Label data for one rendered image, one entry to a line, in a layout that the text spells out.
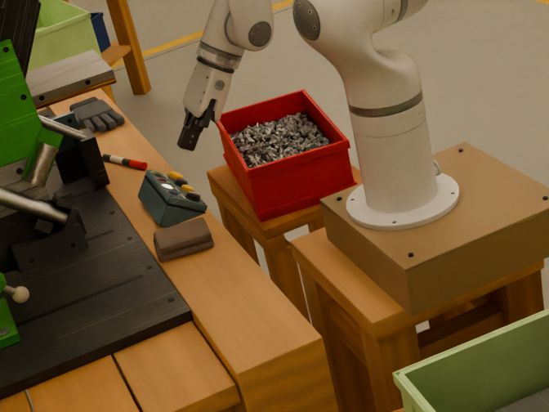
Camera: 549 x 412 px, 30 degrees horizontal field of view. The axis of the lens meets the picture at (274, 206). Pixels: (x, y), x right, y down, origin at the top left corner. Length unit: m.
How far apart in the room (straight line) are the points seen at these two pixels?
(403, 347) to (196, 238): 0.40
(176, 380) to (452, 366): 0.42
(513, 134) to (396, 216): 2.35
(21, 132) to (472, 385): 0.95
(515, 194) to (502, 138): 2.27
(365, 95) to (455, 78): 2.97
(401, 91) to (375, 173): 0.15
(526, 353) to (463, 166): 0.51
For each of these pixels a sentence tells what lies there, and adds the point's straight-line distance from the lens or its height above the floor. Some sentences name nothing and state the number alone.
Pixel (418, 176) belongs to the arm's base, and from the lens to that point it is 1.66.
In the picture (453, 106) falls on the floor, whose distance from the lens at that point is 4.29.
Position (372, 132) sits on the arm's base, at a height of 1.09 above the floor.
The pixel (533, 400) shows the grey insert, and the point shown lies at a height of 0.85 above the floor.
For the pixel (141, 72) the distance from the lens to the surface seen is 5.08.
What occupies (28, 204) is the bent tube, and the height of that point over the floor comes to 1.01.
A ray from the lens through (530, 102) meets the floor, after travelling 4.24.
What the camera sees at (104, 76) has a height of 1.12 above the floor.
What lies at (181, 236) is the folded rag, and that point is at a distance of 1.79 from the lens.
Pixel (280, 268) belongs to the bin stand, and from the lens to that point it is 2.06.
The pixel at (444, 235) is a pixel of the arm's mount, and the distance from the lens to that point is 1.62.
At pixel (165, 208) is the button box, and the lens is 1.88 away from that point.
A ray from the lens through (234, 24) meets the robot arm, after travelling 1.84.
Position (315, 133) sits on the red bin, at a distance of 2.17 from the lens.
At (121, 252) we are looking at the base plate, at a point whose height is 0.90.
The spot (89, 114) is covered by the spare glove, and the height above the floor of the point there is 0.93.
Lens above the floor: 1.78
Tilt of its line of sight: 28 degrees down
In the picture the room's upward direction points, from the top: 13 degrees counter-clockwise
